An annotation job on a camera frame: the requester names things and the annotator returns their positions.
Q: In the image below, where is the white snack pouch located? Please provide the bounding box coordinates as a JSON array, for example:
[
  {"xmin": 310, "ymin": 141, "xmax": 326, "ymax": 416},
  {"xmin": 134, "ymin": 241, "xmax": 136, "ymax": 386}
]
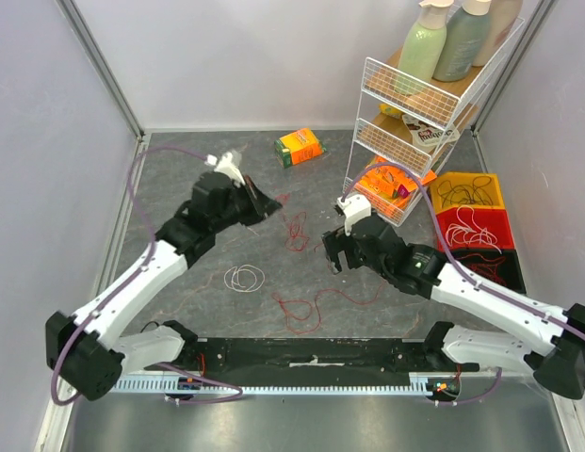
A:
[{"xmin": 401, "ymin": 114, "xmax": 460, "ymax": 153}]

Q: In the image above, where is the orange snack box front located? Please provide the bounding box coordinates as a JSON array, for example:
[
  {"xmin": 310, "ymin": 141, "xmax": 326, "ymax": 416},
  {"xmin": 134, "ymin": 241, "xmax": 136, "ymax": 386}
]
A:
[{"xmin": 360, "ymin": 166, "xmax": 400, "ymax": 199}]

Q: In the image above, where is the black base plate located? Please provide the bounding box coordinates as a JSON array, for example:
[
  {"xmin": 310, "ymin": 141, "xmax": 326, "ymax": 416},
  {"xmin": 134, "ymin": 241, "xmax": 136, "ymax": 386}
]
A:
[{"xmin": 174, "ymin": 337, "xmax": 458, "ymax": 374}]

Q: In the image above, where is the yellow storage bin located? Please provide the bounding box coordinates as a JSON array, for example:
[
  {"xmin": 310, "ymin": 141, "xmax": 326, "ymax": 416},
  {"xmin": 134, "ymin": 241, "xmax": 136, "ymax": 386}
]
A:
[{"xmin": 429, "ymin": 171, "xmax": 505, "ymax": 213}]

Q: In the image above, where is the grey green pump bottle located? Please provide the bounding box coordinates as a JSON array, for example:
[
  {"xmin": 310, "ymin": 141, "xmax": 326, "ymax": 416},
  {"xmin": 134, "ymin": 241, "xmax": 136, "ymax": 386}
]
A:
[{"xmin": 432, "ymin": 0, "xmax": 491, "ymax": 82}]

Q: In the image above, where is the white wire shelf rack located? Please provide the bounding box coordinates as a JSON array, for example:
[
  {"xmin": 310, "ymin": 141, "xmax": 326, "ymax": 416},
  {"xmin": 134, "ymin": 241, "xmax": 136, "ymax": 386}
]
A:
[{"xmin": 342, "ymin": 16, "xmax": 527, "ymax": 228}]

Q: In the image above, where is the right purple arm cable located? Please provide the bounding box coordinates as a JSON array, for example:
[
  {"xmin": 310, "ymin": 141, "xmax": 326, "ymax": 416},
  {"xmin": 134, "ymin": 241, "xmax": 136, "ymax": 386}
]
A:
[{"xmin": 341, "ymin": 162, "xmax": 585, "ymax": 406}]

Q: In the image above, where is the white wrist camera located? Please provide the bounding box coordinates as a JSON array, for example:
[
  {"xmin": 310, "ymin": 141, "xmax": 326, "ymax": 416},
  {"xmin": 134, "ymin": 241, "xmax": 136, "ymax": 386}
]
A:
[
  {"xmin": 204, "ymin": 151, "xmax": 245, "ymax": 186},
  {"xmin": 336, "ymin": 194, "xmax": 372, "ymax": 236}
]

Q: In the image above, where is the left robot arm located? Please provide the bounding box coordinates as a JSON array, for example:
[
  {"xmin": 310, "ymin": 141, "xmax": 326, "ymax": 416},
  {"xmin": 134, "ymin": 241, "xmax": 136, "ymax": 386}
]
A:
[{"xmin": 45, "ymin": 172, "xmax": 282, "ymax": 401}]

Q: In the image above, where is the orange purple snack box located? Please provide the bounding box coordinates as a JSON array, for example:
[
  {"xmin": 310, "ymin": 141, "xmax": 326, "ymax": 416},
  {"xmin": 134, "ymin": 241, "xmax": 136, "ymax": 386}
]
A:
[{"xmin": 390, "ymin": 169, "xmax": 417, "ymax": 205}]

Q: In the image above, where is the slotted cable duct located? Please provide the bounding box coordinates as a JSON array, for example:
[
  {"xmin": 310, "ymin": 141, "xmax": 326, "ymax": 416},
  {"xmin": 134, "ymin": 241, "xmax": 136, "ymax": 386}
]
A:
[{"xmin": 110, "ymin": 372, "xmax": 458, "ymax": 396}]

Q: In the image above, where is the yellow snack packet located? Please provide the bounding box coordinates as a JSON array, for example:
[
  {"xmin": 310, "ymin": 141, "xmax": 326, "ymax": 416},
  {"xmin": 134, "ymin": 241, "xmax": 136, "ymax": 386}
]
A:
[{"xmin": 379, "ymin": 103, "xmax": 403, "ymax": 119}]

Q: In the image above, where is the orange green snack box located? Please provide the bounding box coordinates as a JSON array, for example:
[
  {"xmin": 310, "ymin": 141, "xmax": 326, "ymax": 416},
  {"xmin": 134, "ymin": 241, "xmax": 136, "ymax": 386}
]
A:
[{"xmin": 274, "ymin": 128, "xmax": 325, "ymax": 169}]

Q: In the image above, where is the black storage bin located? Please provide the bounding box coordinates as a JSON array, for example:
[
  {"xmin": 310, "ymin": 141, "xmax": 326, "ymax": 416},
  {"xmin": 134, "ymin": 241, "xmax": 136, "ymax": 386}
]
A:
[{"xmin": 451, "ymin": 249, "xmax": 527, "ymax": 295}]

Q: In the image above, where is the beige pink bottle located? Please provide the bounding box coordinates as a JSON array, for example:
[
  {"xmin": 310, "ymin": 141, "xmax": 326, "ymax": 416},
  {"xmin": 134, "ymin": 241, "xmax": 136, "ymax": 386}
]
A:
[{"xmin": 472, "ymin": 0, "xmax": 523, "ymax": 68}]

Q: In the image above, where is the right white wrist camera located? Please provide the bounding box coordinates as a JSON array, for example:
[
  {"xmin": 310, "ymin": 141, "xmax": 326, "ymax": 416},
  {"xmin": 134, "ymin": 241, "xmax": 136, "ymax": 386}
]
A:
[{"xmin": 336, "ymin": 194, "xmax": 372, "ymax": 236}]

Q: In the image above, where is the red storage bin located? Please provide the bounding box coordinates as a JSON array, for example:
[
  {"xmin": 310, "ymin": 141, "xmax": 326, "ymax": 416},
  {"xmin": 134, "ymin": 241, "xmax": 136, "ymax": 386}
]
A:
[{"xmin": 436, "ymin": 206, "xmax": 514, "ymax": 250}]

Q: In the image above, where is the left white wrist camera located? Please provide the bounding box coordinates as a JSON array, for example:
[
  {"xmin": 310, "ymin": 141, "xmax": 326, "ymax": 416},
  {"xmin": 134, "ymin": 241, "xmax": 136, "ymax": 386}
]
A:
[{"xmin": 204, "ymin": 151, "xmax": 245, "ymax": 186}]

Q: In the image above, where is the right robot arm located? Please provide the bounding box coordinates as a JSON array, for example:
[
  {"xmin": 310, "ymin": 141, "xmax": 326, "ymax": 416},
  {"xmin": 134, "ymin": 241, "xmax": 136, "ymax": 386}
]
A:
[{"xmin": 321, "ymin": 214, "xmax": 585, "ymax": 400}]

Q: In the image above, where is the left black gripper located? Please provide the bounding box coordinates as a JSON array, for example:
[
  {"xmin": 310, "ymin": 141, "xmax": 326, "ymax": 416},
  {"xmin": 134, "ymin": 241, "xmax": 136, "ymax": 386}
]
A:
[{"xmin": 213, "ymin": 176, "xmax": 283, "ymax": 233}]

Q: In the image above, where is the light green pump bottle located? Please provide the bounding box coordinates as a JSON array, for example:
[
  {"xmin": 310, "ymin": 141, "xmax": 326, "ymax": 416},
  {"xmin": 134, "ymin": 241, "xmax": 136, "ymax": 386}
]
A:
[{"xmin": 394, "ymin": 0, "xmax": 453, "ymax": 95}]

